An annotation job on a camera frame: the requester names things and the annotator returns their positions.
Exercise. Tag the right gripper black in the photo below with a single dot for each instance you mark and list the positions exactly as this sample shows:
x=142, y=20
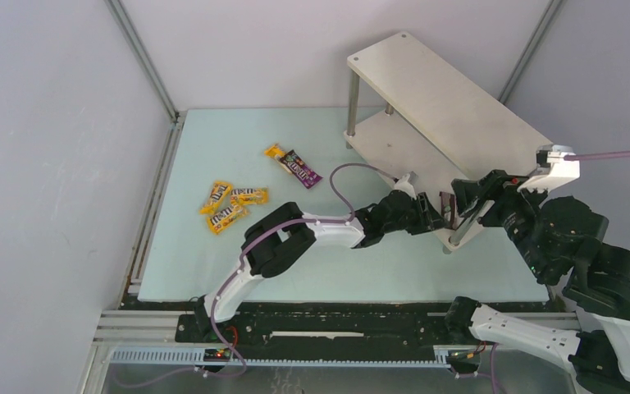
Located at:
x=481, y=199

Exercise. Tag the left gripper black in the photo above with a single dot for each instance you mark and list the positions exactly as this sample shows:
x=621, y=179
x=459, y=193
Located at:
x=423, y=213

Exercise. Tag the brown candy bag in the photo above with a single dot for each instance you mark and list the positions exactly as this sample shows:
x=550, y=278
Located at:
x=449, y=210

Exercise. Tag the purple candy bag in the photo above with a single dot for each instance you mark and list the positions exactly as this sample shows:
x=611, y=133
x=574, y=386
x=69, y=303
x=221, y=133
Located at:
x=300, y=169

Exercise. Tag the yellow candy bar wrapper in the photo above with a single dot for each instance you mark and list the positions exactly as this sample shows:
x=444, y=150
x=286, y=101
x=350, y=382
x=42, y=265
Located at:
x=275, y=152

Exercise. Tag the yellow candy bag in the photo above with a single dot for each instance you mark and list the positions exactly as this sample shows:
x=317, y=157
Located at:
x=226, y=217
x=220, y=190
x=249, y=196

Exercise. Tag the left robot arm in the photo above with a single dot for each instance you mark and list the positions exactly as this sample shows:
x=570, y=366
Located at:
x=272, y=245

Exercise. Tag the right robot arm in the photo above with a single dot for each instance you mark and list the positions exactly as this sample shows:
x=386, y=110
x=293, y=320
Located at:
x=560, y=237

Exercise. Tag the white two-tier shelf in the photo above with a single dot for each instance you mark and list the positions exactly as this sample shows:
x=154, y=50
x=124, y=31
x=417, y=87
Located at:
x=411, y=111

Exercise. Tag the right corner aluminium profile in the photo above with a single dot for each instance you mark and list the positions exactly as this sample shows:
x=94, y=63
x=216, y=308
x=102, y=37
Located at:
x=536, y=38

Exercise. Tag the corner aluminium profile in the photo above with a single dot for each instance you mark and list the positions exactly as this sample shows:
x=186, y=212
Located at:
x=536, y=38
x=130, y=33

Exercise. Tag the small circuit board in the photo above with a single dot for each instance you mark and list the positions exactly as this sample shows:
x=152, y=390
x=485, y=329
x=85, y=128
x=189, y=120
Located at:
x=216, y=355

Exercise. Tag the left corner aluminium profile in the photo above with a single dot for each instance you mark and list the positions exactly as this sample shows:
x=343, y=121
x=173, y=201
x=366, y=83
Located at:
x=130, y=33

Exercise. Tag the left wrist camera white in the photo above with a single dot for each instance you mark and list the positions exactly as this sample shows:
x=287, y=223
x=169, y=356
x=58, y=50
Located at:
x=405, y=184

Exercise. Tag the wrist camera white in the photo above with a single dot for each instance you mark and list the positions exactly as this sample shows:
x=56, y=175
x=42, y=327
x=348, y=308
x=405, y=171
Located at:
x=553, y=169
x=405, y=184

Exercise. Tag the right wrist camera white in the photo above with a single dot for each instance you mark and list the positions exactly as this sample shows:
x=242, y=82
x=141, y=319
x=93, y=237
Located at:
x=553, y=169

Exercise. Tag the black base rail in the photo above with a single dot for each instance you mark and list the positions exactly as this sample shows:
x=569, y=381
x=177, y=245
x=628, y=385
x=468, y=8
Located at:
x=345, y=332

